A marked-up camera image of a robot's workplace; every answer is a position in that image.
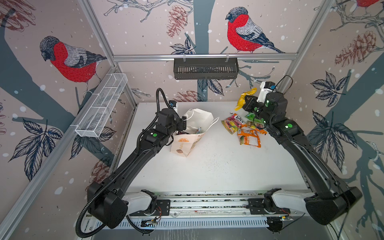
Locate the orange Fox's candy packet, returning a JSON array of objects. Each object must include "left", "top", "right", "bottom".
[{"left": 238, "top": 129, "right": 261, "bottom": 148}]

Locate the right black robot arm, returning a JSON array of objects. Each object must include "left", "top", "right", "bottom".
[{"left": 243, "top": 92, "right": 363, "bottom": 226}]

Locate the black corrugated cable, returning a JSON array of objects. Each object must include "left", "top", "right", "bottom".
[{"left": 74, "top": 87, "right": 172, "bottom": 239}]

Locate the printed paper bag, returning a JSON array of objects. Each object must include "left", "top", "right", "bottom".
[{"left": 171, "top": 109, "right": 219, "bottom": 157}]

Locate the Fox's fruits candy packet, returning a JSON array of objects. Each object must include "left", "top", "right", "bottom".
[{"left": 221, "top": 114, "right": 247, "bottom": 135}]

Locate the green snack packet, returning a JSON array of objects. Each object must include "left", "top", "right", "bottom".
[{"left": 245, "top": 113, "right": 265, "bottom": 128}]

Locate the white wire mesh basket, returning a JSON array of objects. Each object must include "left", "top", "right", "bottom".
[{"left": 75, "top": 73, "right": 128, "bottom": 138}]

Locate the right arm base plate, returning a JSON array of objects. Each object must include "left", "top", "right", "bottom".
[{"left": 247, "top": 198, "right": 291, "bottom": 216}]

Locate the yellow snack packet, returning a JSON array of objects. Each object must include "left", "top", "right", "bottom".
[{"left": 234, "top": 88, "right": 257, "bottom": 111}]

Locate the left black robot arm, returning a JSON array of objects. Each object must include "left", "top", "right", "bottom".
[{"left": 76, "top": 108, "right": 187, "bottom": 232}]

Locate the black wall basket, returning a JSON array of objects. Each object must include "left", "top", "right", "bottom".
[{"left": 174, "top": 58, "right": 239, "bottom": 80}]

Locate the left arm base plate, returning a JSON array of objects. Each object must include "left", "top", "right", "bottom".
[{"left": 130, "top": 200, "right": 171, "bottom": 217}]

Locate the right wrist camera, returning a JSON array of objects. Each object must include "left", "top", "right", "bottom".
[{"left": 257, "top": 81, "right": 276, "bottom": 103}]

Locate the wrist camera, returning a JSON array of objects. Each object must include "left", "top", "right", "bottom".
[
  {"left": 169, "top": 100, "right": 178, "bottom": 112},
  {"left": 257, "top": 81, "right": 276, "bottom": 103}
]

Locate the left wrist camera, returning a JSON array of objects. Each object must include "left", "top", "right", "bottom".
[{"left": 169, "top": 100, "right": 178, "bottom": 112}]

